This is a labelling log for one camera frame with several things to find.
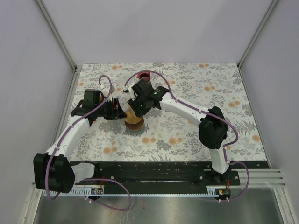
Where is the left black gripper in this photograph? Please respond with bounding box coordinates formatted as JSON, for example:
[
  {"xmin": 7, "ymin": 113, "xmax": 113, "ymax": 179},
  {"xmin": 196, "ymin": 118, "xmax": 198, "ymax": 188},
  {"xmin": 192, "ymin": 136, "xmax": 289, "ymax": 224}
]
[{"xmin": 95, "ymin": 98, "xmax": 127, "ymax": 120}]

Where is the brown paper coffee filter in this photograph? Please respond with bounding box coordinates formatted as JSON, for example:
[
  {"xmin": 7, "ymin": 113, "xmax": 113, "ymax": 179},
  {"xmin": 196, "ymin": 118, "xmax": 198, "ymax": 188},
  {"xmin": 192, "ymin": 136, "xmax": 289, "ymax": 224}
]
[{"xmin": 125, "ymin": 107, "xmax": 142, "ymax": 124}]

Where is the brown wooden dripper ring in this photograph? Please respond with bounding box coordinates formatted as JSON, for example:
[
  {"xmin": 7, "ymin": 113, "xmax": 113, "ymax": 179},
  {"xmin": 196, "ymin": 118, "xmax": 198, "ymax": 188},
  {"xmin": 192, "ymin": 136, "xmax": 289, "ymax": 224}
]
[{"xmin": 124, "ymin": 121, "xmax": 144, "ymax": 132}]

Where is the clear glass server pitcher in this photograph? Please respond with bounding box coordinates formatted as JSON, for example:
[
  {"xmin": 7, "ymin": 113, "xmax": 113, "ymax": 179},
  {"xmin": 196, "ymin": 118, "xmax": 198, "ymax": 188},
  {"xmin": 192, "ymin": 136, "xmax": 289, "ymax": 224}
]
[{"xmin": 126, "ymin": 126, "xmax": 144, "ymax": 135}]

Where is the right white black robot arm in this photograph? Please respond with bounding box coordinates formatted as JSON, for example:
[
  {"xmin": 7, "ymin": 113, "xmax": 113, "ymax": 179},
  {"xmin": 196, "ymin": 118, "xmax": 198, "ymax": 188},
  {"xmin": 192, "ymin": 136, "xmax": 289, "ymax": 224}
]
[{"xmin": 125, "ymin": 79, "xmax": 229, "ymax": 185}]

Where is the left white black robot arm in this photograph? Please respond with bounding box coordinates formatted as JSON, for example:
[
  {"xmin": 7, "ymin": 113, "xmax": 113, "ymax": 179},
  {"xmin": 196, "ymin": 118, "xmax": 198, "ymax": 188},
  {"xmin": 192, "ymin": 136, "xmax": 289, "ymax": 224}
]
[{"xmin": 33, "ymin": 89, "xmax": 126, "ymax": 193}]

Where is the grey carafe with red rim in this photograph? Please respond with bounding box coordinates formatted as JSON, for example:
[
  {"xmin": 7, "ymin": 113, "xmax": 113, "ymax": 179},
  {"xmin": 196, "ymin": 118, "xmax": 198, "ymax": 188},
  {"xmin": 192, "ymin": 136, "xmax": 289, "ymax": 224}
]
[{"xmin": 137, "ymin": 71, "xmax": 151, "ymax": 84}]

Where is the floral patterned table mat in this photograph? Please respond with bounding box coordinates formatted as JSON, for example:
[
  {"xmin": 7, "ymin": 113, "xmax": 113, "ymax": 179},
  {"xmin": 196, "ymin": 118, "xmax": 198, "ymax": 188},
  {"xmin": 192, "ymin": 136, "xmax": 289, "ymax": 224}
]
[{"xmin": 71, "ymin": 63, "xmax": 266, "ymax": 161}]

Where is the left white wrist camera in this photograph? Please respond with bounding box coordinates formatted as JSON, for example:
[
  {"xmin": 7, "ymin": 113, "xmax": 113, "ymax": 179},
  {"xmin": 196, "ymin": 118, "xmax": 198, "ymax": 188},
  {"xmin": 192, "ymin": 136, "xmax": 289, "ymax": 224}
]
[{"xmin": 100, "ymin": 84, "xmax": 115, "ymax": 102}]

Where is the white slotted cable duct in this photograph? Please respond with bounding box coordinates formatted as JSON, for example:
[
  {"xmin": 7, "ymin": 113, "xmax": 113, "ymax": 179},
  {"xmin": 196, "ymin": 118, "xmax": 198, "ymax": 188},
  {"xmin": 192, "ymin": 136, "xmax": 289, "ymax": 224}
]
[{"xmin": 42, "ymin": 185, "xmax": 231, "ymax": 198}]

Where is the aluminium frame rail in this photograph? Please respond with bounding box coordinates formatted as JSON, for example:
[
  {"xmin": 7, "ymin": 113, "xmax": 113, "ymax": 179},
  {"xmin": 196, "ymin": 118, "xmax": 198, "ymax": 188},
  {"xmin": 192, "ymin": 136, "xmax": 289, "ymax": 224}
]
[{"xmin": 31, "ymin": 168, "xmax": 285, "ymax": 187}]

